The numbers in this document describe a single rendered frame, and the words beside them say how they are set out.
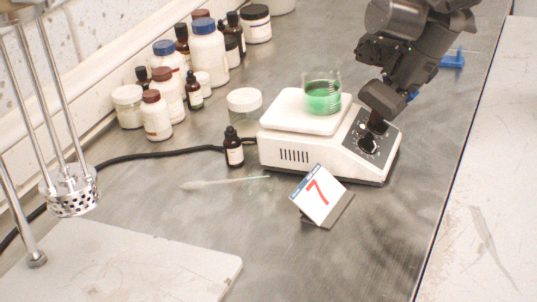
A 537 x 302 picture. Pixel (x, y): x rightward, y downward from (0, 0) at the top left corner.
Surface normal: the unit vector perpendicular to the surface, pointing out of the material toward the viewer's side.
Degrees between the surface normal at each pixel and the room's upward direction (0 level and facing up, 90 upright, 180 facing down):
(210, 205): 0
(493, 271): 0
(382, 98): 47
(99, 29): 90
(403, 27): 98
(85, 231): 0
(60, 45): 90
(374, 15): 65
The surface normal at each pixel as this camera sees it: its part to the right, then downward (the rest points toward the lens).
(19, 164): 0.91, 0.15
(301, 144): -0.37, 0.54
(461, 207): -0.10, -0.83
